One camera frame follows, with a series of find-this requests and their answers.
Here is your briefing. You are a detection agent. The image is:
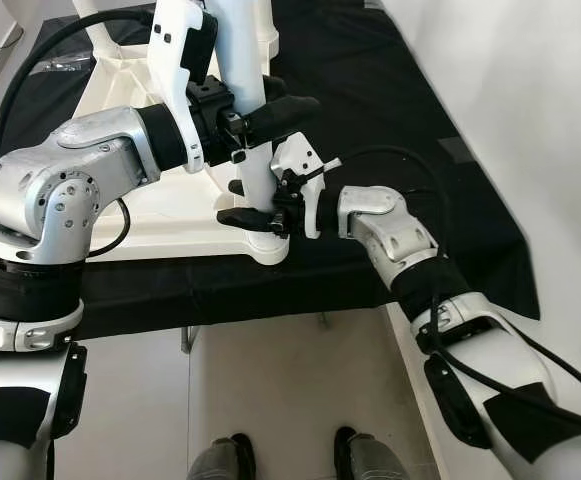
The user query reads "white plastic table top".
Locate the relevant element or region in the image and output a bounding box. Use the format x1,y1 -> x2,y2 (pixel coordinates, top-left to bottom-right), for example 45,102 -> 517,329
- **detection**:
70,0 -> 293,266

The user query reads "grey robot foot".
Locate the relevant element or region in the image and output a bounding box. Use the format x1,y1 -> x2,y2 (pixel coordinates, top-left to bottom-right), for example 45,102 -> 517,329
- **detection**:
188,433 -> 256,480
333,427 -> 411,480

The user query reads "grey tape patch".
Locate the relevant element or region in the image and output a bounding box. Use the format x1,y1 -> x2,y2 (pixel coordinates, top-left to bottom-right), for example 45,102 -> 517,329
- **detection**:
440,138 -> 476,169

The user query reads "black tablecloth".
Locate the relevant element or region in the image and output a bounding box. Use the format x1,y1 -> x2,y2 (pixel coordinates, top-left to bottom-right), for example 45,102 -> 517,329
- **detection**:
0,0 -> 541,341

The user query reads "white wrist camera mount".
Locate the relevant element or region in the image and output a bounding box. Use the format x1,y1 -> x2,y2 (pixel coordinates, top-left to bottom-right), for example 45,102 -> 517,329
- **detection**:
150,0 -> 219,173
270,133 -> 343,241

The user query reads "clear plastic bag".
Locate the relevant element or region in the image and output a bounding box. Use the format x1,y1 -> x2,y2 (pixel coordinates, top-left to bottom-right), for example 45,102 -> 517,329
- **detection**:
30,55 -> 96,77

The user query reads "grey metal table frame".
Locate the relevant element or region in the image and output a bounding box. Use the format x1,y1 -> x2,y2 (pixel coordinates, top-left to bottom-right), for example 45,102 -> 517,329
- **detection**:
178,310 -> 333,356

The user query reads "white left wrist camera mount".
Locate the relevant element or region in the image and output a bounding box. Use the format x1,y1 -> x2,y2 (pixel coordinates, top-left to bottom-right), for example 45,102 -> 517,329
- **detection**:
150,0 -> 219,173

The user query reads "grey right robot foot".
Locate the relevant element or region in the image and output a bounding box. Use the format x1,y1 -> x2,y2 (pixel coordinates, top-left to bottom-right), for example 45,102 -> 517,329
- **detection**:
333,427 -> 411,480

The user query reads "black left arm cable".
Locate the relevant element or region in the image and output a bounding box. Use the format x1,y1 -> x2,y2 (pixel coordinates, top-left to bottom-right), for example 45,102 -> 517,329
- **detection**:
0,8 -> 156,259

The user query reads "grey left robot foot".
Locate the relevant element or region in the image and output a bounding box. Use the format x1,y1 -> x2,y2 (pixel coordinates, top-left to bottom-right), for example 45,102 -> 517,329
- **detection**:
188,433 -> 256,480

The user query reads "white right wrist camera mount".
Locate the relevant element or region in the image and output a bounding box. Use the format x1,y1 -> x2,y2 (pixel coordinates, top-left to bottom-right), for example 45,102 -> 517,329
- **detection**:
270,133 -> 343,241

